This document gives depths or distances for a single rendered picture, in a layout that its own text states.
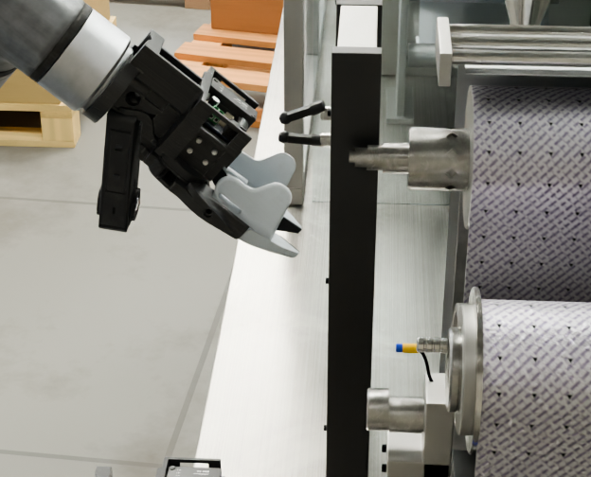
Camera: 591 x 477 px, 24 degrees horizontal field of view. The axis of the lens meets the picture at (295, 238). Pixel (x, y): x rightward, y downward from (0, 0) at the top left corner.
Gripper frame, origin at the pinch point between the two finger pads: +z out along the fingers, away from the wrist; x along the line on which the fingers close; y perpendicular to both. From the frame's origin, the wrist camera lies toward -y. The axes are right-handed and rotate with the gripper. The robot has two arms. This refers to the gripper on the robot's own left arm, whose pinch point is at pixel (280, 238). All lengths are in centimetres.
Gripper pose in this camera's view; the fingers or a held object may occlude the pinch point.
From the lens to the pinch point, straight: 118.0
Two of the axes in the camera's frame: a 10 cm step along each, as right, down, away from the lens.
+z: 7.6, 5.8, 2.7
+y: 6.4, -6.5, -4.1
